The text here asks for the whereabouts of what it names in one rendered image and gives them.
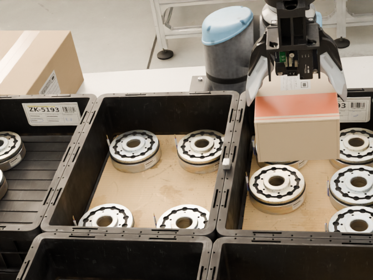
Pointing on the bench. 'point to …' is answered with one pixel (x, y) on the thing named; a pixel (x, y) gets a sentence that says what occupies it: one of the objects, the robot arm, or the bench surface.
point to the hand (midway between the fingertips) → (296, 100)
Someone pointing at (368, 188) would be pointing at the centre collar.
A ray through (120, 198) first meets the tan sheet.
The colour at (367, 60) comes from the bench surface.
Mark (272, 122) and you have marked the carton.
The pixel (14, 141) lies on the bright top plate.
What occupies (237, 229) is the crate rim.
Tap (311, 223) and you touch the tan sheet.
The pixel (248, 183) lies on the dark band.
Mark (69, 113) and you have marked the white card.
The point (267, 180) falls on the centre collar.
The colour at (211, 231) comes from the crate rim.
